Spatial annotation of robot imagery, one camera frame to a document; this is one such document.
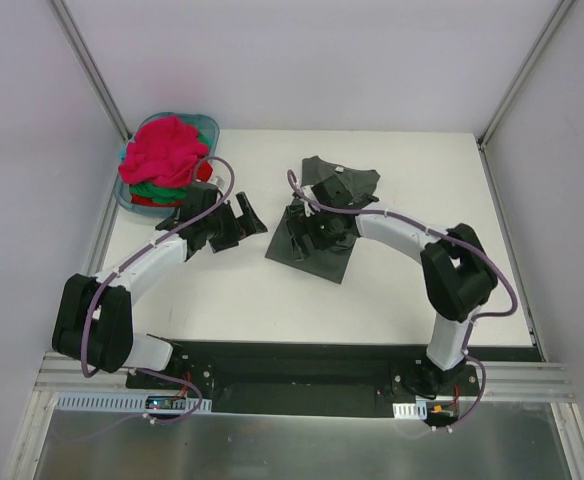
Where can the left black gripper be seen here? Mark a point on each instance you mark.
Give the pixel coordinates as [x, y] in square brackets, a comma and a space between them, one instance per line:
[229, 226]

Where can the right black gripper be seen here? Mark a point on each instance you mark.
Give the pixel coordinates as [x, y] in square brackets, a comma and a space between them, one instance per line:
[301, 232]

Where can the grey t-shirt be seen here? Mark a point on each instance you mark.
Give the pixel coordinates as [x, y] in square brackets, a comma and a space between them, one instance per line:
[328, 265]

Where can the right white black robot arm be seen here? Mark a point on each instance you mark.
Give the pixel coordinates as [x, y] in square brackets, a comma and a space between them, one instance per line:
[458, 281]

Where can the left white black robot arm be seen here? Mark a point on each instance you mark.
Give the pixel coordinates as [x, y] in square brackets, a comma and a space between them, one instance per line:
[94, 323]

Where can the red t-shirt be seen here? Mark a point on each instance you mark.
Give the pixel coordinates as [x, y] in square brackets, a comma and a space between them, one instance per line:
[144, 200]

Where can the green t-shirt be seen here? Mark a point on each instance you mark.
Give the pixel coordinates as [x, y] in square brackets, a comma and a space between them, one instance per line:
[160, 166]

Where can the pink t-shirt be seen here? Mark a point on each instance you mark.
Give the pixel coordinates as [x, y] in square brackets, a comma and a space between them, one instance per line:
[164, 152]

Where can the blue plastic basket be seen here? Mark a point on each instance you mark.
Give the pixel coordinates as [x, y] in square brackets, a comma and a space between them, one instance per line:
[208, 129]

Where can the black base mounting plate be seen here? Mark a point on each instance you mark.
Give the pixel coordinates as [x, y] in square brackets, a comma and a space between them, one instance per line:
[326, 380]

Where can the right white cable duct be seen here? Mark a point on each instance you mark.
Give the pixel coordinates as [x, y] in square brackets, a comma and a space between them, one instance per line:
[410, 411]

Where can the aluminium front rail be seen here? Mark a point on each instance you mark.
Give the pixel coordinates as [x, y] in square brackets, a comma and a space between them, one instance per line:
[539, 382]

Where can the left aluminium frame post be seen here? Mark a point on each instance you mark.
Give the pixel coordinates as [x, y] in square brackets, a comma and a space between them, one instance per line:
[71, 30]

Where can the aluminium frame post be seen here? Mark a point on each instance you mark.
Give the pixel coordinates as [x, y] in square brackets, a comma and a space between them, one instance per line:
[71, 30]
[540, 44]

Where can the right aluminium frame post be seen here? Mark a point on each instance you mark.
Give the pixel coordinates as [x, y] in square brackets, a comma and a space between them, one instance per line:
[540, 44]

